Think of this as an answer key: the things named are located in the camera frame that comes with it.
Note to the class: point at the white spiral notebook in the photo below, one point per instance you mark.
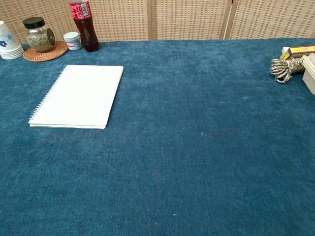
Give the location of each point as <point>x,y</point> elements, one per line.
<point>78,96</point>

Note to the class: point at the blue velvet tablecloth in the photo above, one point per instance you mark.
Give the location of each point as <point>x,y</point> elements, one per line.
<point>172,147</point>

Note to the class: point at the woven bamboo folding screen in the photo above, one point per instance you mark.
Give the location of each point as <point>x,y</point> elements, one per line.
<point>187,19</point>

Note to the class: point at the small white plastic jar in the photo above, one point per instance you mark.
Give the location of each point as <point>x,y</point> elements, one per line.
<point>72,41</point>

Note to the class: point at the cola bottle with red label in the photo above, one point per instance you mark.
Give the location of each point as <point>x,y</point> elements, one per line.
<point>85,29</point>

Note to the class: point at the woven rattan coaster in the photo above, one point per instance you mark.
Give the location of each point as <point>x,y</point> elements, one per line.
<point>49,54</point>

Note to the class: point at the glass jar with black lid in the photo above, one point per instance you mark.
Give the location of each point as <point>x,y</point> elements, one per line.
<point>39,35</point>

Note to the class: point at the yellow and brown box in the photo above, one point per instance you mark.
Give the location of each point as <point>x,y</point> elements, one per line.
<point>299,51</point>

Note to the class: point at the beige plastic container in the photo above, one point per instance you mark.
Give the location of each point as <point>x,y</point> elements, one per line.
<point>310,73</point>

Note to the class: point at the stack of floral paper cups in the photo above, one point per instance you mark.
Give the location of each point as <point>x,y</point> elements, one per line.
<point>7,43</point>

